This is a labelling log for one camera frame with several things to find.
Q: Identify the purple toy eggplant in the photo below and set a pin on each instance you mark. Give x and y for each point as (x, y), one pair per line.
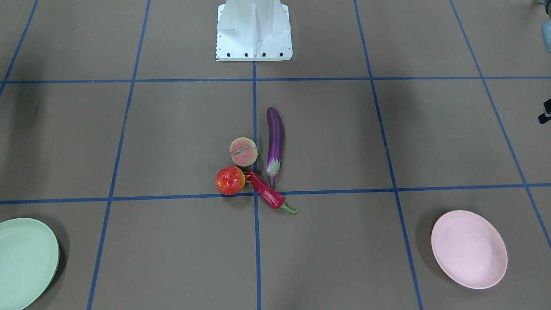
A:
(275, 144)

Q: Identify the red toy chili pepper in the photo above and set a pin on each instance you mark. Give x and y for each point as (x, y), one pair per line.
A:
(274, 199)

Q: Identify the red orange toy pomegranate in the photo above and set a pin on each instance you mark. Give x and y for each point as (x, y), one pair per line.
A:
(230, 180)

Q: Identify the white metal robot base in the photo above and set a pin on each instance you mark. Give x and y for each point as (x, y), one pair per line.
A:
(253, 30)

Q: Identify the toy peach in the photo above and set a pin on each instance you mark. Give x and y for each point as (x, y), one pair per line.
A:
(243, 152)

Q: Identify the pink plate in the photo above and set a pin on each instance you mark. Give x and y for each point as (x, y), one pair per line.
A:
(469, 249)

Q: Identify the light green plate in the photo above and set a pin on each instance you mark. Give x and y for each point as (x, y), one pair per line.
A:
(29, 258)

